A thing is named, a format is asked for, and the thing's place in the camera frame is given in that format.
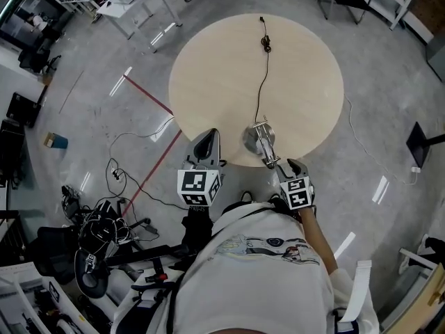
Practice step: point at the white power adapter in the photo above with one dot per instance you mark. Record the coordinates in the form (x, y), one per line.
(416, 170)

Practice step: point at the silver desk lamp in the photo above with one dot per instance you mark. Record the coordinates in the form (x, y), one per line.
(250, 136)

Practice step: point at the person's right forearm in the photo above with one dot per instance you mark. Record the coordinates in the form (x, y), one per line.
(318, 238)

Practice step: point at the white metal shelving unit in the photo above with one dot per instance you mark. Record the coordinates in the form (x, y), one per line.
(403, 5)

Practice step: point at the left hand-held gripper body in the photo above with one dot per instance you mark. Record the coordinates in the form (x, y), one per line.
(194, 183)

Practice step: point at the person's black right shoe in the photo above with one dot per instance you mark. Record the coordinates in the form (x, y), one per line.
(274, 199)

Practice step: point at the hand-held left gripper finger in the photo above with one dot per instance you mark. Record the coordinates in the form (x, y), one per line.
(194, 151)
(217, 150)

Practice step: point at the person's white printed shirt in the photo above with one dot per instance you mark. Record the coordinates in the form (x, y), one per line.
(253, 287)

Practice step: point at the grey refrigerator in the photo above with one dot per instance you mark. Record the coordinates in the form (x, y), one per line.
(438, 57)

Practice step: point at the black flat panel device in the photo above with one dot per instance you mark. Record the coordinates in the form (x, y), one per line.
(146, 254)

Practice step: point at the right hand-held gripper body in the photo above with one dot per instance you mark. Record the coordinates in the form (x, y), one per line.
(297, 193)

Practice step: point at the red floor tape line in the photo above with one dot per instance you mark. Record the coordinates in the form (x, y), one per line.
(153, 172)

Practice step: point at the light wooden cabinet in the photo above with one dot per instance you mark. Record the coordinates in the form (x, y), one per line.
(420, 304)

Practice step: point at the white power strip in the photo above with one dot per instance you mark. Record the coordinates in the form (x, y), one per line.
(117, 174)

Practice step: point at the grey metal bar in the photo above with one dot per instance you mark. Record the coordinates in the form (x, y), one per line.
(417, 257)

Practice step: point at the black equipment rack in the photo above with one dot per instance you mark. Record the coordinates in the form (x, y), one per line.
(10, 144)

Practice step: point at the blue box with cardboard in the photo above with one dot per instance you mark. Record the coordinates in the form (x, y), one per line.
(58, 141)

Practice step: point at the black framed glass door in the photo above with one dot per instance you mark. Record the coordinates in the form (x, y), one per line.
(21, 12)

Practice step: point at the black flat case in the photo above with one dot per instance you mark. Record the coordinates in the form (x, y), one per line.
(22, 109)

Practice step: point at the black device with red button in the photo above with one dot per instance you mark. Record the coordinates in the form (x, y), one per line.
(157, 277)

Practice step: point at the black swivel office chair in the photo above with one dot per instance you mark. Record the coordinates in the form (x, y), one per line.
(34, 57)

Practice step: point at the wooden side table black stand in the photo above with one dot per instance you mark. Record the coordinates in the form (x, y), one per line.
(419, 144)

